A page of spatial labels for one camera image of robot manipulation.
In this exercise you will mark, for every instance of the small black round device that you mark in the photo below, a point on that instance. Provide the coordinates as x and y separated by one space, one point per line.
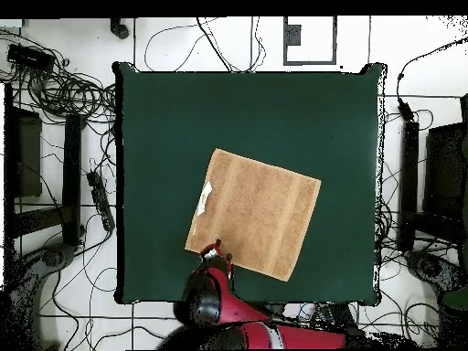
120 28

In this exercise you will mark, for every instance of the tan terry towel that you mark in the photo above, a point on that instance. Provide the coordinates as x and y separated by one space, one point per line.
256 215

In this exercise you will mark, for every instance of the grey square frame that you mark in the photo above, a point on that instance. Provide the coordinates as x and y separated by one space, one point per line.
292 34

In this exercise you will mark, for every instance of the dark green table cloth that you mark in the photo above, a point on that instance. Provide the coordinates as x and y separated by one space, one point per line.
175 128

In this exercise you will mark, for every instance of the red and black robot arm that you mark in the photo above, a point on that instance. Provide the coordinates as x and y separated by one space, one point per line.
234 310

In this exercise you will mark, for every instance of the dark grey stand base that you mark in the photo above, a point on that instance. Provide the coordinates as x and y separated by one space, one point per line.
55 256
431 268

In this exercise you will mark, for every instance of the black power brick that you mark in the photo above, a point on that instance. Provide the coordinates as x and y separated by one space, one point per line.
338 316

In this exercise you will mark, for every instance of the black frame stand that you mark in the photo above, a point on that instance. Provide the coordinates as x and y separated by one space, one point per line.
71 175
409 182

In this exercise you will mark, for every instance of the black power strip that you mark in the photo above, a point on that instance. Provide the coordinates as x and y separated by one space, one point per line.
100 197

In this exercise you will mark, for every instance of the black adapter box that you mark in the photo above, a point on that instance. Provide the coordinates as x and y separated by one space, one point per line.
29 57

